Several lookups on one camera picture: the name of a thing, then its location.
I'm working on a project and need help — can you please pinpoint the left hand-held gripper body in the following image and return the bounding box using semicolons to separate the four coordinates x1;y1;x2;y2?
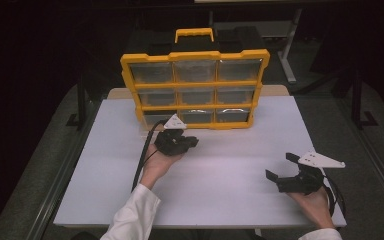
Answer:
153;113;190;157

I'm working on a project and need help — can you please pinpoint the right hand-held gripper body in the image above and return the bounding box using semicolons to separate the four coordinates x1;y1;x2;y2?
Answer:
275;150;347;196

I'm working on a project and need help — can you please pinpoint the yellow and black drawer cabinet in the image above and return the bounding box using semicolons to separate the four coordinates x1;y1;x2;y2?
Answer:
119;27;271;131

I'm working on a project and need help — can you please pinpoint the person's left hand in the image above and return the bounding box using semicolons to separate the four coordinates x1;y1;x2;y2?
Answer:
139;141;185;191

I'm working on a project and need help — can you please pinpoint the person's right hand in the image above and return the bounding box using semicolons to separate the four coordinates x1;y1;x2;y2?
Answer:
286;185;336;231

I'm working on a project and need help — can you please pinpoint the set of clear cabinet drawers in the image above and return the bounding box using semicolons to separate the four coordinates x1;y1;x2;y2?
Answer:
128;59;264;125

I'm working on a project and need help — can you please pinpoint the black metal stand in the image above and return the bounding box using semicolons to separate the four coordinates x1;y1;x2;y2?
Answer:
65;83;89;129
350;68;379;129

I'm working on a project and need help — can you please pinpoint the grey metal table stand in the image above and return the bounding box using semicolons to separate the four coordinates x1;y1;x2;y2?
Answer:
209;8;303;84

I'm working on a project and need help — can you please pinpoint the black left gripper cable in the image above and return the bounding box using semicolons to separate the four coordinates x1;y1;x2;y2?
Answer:
131;119;168;193

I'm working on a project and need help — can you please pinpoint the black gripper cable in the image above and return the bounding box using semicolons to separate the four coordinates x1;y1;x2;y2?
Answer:
131;119;168;193
321;173;347;218

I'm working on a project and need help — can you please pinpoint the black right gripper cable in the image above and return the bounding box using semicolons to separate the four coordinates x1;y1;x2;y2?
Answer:
321;173;347;218

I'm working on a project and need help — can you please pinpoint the aluminium frame rail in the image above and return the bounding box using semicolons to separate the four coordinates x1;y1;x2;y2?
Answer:
26;99;103;240
336;98;384;209

